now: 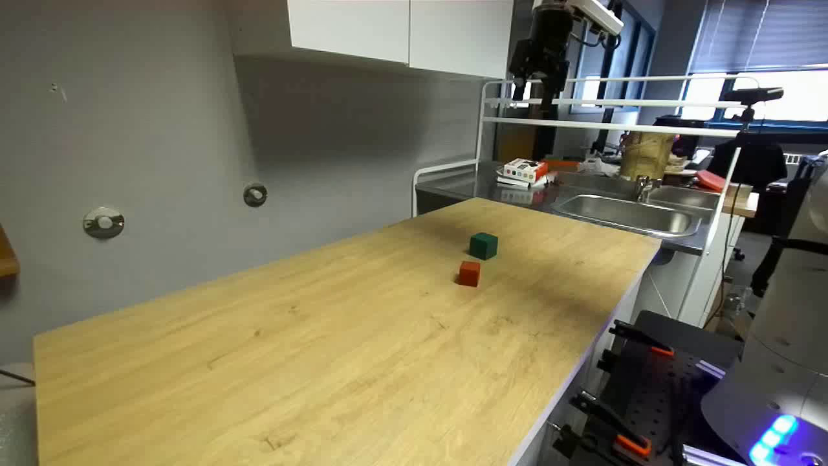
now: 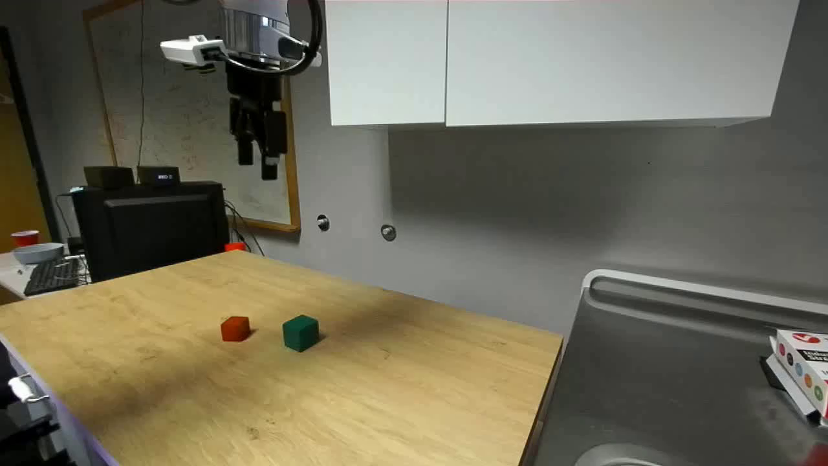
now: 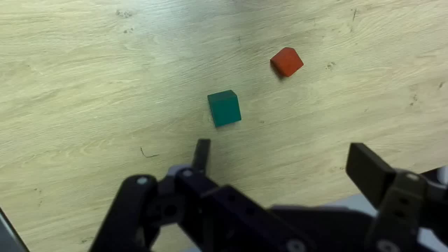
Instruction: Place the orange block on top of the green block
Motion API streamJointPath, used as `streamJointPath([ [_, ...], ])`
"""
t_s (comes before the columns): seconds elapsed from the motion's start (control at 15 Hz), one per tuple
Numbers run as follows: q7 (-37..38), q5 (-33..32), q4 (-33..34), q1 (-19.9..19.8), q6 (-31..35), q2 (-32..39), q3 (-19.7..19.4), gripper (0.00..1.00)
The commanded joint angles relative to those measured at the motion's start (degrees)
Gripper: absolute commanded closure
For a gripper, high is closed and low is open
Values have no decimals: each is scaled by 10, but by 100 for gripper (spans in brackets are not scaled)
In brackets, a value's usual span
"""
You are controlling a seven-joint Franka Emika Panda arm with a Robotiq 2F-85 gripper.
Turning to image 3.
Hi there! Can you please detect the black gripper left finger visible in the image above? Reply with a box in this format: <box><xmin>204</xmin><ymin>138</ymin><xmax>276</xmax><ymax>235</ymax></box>
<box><xmin>89</xmin><ymin>137</ymin><xmax>324</xmax><ymax>252</ymax></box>

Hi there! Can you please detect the green block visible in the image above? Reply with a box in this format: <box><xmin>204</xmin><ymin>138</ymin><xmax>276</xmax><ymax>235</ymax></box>
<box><xmin>206</xmin><ymin>88</ymin><xmax>244</xmax><ymax>128</ymax></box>

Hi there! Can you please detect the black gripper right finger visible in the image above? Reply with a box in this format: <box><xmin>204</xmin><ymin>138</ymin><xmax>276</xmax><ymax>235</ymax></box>
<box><xmin>345</xmin><ymin>141</ymin><xmax>448</xmax><ymax>252</ymax></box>

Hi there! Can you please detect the orange block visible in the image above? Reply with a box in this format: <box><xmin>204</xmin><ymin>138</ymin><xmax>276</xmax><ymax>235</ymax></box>
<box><xmin>269</xmin><ymin>46</ymin><xmax>306</xmax><ymax>78</ymax></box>

